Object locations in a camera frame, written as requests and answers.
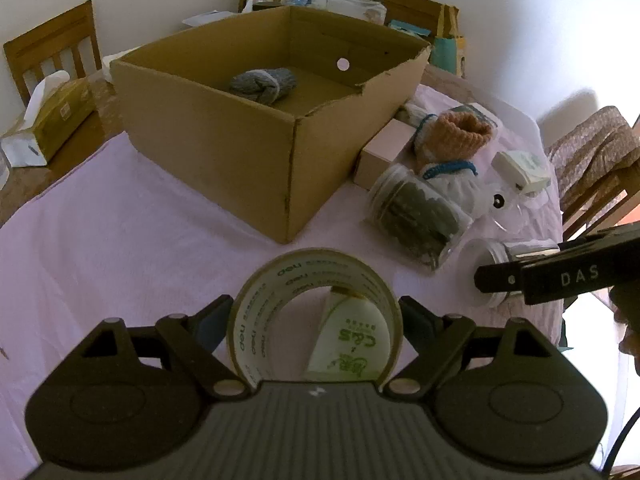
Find person's right hand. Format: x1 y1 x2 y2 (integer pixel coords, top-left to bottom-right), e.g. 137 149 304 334
611 282 640 378

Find clear jar dark contents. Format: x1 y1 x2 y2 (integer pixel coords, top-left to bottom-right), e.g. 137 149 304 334
368 162 473 273

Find black cable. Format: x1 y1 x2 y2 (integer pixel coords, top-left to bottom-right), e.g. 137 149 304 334
602 407 640 480

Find clear glass bowl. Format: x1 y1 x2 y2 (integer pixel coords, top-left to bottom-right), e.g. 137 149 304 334
475 187 546 236

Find chair with patterned cushion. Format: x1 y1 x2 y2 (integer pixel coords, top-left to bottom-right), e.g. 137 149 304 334
547 105 640 241

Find large clear jar black lid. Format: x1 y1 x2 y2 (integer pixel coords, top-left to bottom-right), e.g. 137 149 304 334
327 0 387 26

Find small beige box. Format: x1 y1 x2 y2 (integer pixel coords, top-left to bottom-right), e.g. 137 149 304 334
355 120 418 191

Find white paper sheets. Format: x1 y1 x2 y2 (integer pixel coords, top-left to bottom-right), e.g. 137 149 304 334
181 9 236 28

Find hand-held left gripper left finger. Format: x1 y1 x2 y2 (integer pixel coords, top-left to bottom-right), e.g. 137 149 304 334
81 295 250 402

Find orange knitted sock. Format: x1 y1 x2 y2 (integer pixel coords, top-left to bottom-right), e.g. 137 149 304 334
414 111 496 166

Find white sock blue stripe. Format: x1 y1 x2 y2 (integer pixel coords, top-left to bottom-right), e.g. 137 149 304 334
402 102 441 133

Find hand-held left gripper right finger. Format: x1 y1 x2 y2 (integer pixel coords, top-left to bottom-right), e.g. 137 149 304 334
384 296 562 403

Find green white tissue packet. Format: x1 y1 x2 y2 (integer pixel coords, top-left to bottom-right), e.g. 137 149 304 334
302 292 393 383

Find teal paper bag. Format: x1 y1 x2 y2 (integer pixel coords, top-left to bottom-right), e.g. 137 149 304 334
430 5 468 78

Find pink tablecloth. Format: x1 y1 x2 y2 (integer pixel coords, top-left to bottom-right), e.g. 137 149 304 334
0 82 566 461

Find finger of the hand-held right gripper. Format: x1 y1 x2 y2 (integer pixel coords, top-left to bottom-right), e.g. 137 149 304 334
474 256 526 295
556 224 640 256

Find clear jar metal lid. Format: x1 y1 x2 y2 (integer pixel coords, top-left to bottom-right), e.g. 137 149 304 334
460 237 561 308

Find large cardboard box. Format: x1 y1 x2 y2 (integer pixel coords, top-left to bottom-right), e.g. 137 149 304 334
109 5 433 245

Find yellow tissue box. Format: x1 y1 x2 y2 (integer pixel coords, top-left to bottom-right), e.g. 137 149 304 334
0 70 98 168

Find clear packing tape roll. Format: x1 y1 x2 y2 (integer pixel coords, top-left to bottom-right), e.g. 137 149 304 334
227 247 403 391

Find clear plastic jar white lid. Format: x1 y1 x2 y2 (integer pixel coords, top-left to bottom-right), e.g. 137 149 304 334
491 150 550 196

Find white sock crochet blue trim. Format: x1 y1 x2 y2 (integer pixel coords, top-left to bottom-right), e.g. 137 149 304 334
420 160 488 216

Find grey rolled sock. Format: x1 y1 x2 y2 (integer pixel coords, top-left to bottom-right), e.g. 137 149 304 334
230 67 297 106

